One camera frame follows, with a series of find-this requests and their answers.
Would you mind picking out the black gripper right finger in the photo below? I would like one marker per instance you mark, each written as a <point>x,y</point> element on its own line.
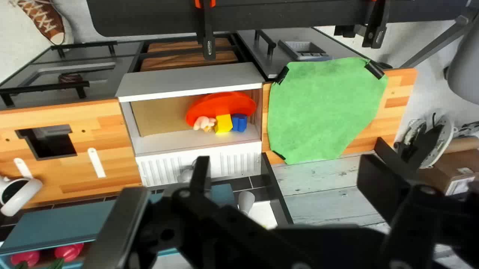
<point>383,174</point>

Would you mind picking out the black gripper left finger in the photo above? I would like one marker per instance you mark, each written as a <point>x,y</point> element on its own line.
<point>200,174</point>

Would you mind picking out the green towel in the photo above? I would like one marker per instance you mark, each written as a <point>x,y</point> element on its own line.
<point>323,110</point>

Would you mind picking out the white and orange plush toy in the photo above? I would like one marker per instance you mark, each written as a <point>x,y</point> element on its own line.
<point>203,125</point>

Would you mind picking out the grey toy faucet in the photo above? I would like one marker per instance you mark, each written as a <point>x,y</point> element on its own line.
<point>245,202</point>

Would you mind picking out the yellow toy block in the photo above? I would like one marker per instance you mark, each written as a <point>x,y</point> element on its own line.
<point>223,125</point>

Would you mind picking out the blue toy block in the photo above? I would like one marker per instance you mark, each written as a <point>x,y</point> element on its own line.
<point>239,123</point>

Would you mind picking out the cardboard box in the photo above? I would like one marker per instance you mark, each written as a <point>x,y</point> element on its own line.
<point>450,172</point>

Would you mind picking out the orange plastic plate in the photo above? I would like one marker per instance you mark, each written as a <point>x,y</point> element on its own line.
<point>218,105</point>

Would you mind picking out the black corner clip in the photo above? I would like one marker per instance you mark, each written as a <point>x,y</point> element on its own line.
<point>278,156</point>
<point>281,75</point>
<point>374,69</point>

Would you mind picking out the wooden counter front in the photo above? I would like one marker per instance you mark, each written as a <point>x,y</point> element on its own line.
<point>98,150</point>

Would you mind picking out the white plastic tab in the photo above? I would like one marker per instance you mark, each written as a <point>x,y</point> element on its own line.
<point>22,168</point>
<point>95,163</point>

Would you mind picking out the grey office chair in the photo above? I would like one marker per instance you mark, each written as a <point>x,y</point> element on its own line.
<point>465,65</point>

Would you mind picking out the pink round object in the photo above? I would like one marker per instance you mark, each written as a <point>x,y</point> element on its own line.
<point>23,258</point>
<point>68,252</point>

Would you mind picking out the black perforated table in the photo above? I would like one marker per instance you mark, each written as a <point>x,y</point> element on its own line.
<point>278,16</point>

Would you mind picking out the white cylindrical cup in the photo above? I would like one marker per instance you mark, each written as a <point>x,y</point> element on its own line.
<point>16,195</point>

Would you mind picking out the brown sneaker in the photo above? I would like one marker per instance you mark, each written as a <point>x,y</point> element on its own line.
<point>44,17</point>

